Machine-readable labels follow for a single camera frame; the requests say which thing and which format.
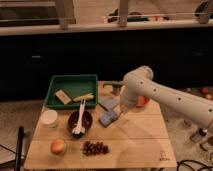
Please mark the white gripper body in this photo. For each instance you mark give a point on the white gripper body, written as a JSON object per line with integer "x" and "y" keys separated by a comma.
{"x": 126, "y": 103}

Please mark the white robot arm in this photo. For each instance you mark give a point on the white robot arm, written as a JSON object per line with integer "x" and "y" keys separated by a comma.
{"x": 139, "y": 82}

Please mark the white paper cup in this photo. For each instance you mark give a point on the white paper cup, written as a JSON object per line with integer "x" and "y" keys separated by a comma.
{"x": 49, "y": 118}

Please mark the orange bowl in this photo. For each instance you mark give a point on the orange bowl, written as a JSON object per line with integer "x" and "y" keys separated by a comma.
{"x": 142, "y": 101}

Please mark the grey blue cloth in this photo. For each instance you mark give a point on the grey blue cloth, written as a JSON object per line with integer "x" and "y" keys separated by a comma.
{"x": 108, "y": 103}

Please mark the blue sponge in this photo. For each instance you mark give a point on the blue sponge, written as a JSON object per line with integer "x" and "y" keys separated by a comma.
{"x": 108, "y": 117}

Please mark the wooden folding table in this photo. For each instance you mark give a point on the wooden folding table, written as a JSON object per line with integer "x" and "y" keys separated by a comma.
{"x": 138, "y": 139}

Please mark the dark brown bowl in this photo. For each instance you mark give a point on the dark brown bowl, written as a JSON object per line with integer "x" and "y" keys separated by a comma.
{"x": 86, "y": 121}

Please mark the dark grape bunch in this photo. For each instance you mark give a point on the dark grape bunch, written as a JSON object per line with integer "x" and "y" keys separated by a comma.
{"x": 90, "y": 148}

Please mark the tan sponge block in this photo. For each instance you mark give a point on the tan sponge block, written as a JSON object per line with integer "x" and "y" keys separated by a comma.
{"x": 63, "y": 97}

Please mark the green plastic tray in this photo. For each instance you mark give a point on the green plastic tray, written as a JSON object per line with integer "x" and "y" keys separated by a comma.
{"x": 73, "y": 86}

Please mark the spice bottles on floor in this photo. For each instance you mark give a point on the spice bottles on floor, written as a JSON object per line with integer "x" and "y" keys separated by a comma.
{"x": 198, "y": 135}

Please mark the peach fruit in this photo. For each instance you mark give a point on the peach fruit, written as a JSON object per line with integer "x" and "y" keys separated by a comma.
{"x": 58, "y": 146}

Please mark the black pole stand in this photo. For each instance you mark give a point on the black pole stand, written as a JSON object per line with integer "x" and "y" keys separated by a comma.
{"x": 19, "y": 144}

